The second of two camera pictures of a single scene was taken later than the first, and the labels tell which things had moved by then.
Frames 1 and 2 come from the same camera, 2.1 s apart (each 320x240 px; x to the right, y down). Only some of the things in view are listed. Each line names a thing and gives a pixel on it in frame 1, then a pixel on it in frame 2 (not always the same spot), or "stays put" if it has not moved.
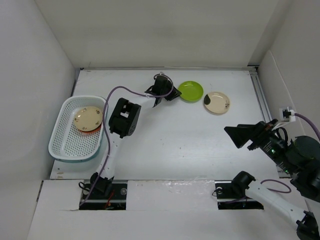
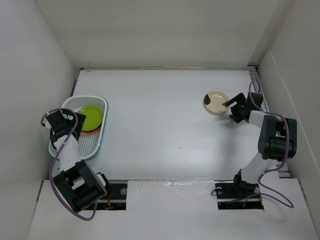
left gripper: (174, 93) -> (80, 121)
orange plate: (96, 130) stays put
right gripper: (256, 132) -> (240, 98)
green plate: (191, 91) -> (93, 118)
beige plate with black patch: (216, 102) stays put
